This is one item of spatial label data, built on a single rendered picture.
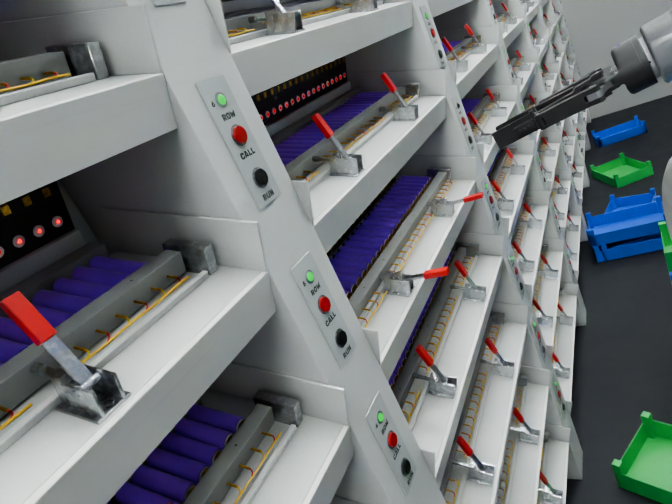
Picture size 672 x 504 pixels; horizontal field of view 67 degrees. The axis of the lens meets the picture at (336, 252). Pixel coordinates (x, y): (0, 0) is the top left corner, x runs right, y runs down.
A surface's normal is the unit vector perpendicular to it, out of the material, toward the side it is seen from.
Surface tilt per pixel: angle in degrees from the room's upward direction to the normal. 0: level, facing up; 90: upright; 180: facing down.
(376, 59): 90
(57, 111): 110
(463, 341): 19
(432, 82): 90
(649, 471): 0
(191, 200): 90
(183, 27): 90
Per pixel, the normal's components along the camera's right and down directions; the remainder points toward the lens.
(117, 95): 0.91, 0.11
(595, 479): -0.40, -0.86
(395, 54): -0.40, 0.48
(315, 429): -0.11, -0.87
